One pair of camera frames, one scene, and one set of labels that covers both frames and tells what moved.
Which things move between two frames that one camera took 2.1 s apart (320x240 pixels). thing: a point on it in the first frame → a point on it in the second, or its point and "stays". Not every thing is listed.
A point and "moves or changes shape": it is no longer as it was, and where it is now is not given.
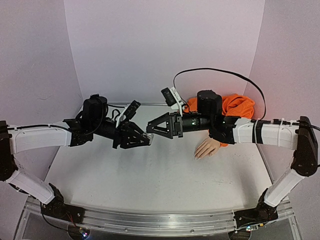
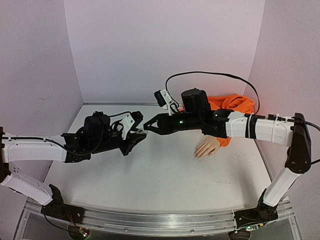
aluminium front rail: (163, 222) stays
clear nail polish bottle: (150, 136) moves or changes shape
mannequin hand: (208, 147) stays
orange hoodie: (232, 105) stays
